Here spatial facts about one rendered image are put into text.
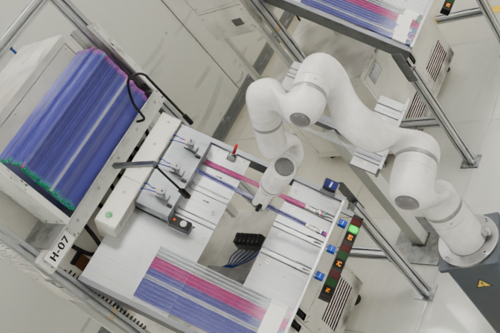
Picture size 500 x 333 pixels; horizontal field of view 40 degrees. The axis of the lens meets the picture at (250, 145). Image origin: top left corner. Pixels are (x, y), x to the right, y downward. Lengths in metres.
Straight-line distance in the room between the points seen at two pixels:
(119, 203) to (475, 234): 1.17
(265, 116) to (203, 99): 2.82
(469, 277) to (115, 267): 1.16
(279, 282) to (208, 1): 1.45
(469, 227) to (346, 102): 0.56
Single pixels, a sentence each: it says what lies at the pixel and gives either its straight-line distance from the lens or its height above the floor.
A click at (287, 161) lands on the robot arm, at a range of 2.12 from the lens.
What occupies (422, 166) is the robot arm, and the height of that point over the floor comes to 1.10.
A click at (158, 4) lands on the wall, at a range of 4.58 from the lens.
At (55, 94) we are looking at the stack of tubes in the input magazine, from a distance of 2.38.
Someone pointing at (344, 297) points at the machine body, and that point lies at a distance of 3.11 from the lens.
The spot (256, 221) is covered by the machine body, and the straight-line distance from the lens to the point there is 2.96.
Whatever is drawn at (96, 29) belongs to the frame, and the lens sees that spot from 2.44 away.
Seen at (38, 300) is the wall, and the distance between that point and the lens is 4.04.
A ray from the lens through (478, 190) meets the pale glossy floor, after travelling 3.32.
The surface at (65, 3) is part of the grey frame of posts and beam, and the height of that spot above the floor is 1.81.
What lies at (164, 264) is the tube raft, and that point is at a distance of 2.43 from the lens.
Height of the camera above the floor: 2.38
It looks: 32 degrees down
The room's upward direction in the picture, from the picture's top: 43 degrees counter-clockwise
